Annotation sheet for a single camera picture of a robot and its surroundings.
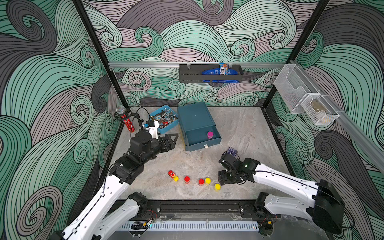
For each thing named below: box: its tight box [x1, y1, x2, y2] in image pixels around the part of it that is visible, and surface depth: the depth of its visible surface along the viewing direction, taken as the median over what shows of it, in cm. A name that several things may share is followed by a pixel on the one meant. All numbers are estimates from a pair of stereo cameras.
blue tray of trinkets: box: [149, 105, 179, 134], surface depth 115 cm
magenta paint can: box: [207, 131, 214, 140], surface depth 85 cm
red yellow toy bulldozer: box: [167, 170, 179, 182], surface depth 85 cm
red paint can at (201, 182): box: [198, 178, 205, 187], surface depth 81 cm
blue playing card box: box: [227, 146, 239, 157], surface depth 95 cm
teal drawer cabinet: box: [177, 102, 222, 152], surface depth 85 cm
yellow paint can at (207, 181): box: [204, 177, 212, 186], surface depth 82 cm
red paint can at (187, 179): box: [184, 176, 191, 184], surface depth 83 cm
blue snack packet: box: [202, 63, 241, 83], surface depth 93 cm
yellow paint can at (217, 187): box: [214, 183, 222, 192], surface depth 80 cm
